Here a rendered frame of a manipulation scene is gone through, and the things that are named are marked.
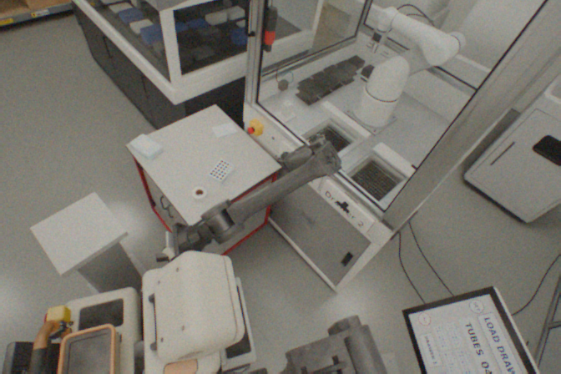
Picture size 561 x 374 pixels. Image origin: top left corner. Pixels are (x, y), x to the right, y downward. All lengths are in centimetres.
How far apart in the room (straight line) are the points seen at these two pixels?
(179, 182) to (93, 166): 130
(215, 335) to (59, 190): 222
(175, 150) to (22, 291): 127
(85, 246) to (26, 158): 164
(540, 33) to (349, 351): 76
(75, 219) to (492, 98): 162
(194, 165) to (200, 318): 110
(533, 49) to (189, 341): 97
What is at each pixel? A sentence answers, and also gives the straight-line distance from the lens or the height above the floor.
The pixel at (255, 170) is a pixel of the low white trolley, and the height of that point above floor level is 76.
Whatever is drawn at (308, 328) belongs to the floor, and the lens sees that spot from 220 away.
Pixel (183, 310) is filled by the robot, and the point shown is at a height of 138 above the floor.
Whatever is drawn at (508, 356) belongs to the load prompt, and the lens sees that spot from 123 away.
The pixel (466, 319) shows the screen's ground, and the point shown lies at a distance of 125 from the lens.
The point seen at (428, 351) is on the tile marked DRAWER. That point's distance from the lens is 129.
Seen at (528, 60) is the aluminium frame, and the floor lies 177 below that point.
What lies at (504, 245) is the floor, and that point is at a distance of 314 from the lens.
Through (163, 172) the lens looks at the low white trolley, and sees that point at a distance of 172.
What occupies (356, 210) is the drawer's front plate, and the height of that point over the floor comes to 91.
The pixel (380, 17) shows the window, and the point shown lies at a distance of 109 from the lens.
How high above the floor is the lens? 211
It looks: 50 degrees down
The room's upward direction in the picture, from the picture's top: 12 degrees clockwise
